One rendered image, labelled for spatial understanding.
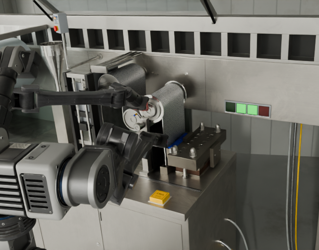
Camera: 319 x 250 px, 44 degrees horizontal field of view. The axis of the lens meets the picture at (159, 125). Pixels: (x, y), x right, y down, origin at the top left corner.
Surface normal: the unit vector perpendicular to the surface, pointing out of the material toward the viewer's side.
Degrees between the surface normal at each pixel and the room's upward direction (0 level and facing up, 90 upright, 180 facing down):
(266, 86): 90
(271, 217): 0
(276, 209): 0
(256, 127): 90
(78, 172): 30
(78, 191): 79
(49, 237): 90
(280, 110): 90
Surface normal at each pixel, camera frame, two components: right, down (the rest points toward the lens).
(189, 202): -0.07, -0.92
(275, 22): -0.50, 0.36
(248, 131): -0.24, 0.39
